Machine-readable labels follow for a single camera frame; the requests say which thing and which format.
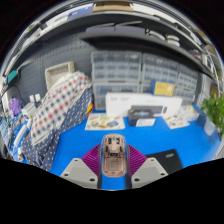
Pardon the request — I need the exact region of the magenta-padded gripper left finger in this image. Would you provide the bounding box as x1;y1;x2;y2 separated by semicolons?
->
59;143;103;190

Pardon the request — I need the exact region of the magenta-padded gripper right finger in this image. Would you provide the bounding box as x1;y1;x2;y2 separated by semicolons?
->
124;143;169;190

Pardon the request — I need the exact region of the black mouse pad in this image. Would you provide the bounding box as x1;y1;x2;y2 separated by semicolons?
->
145;149;184;175

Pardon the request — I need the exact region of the small dark box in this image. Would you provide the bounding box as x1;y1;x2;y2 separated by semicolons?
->
127;109;157;128

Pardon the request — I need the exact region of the printed picture card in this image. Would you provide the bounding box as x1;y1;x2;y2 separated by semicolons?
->
163;114;191;130
84;113;126;131

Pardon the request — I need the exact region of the checked and dotted cloth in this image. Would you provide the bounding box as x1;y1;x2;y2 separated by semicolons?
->
20;70;94;172

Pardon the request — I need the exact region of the white tissue pack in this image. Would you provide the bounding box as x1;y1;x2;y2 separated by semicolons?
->
179;104;201;123

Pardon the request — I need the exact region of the long white keyboard box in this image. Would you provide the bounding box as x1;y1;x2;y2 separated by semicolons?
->
105;92;184;118

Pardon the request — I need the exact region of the yellow and blue box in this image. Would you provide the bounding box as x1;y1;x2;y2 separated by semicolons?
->
149;79;176;98

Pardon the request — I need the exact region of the potted green plant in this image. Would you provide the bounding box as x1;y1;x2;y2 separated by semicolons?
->
200;93;224;139

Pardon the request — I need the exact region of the purple bag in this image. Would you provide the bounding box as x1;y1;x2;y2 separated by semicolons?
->
8;97;23;118

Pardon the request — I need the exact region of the grey plastic drawer cabinet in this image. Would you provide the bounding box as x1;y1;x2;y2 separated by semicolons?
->
174;63;200;101
139;52;181;96
90;49;143;111

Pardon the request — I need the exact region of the white woven basket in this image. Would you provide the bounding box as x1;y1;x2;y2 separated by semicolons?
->
44;60;76;91

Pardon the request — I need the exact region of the teal plastic bin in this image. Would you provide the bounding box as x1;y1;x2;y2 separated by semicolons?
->
6;69;19;84

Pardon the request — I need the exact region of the white shelf rack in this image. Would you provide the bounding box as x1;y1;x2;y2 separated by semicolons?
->
199;43;224;98

